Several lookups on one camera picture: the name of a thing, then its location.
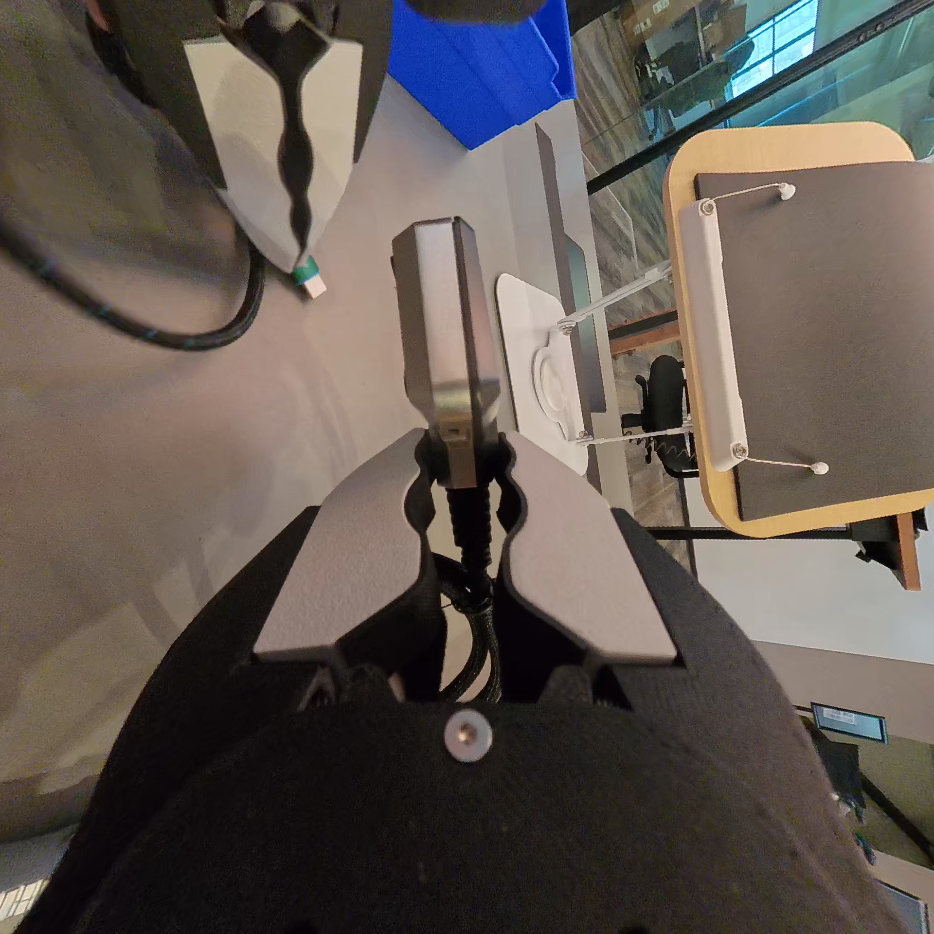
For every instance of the black railing bar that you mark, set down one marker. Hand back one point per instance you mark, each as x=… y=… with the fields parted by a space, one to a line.
x=635 y=169

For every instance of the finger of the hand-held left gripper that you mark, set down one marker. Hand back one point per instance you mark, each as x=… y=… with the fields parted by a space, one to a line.
x=335 y=109
x=233 y=124

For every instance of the black office chair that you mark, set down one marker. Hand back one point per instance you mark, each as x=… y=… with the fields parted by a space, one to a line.
x=668 y=394

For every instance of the wood-edged black board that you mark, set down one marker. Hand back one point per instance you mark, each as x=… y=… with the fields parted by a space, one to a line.
x=839 y=328

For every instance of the wooden beam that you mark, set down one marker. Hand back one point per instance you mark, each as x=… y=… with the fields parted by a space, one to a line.
x=646 y=337

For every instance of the clear acrylic stand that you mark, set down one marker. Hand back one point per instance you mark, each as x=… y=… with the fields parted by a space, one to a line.
x=554 y=379

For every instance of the black monitor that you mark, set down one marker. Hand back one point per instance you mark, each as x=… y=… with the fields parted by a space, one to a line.
x=850 y=722

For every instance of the blue plastic bin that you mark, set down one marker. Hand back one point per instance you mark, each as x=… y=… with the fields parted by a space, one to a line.
x=474 y=80

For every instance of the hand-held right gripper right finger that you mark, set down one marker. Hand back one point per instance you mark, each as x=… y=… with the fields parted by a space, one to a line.
x=584 y=584

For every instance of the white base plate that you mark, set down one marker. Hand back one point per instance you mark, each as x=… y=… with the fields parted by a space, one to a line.
x=522 y=328

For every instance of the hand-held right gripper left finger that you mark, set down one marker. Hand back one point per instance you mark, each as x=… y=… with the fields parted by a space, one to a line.
x=350 y=576

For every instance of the white board bracket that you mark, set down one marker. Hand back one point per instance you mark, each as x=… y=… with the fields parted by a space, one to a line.
x=711 y=328

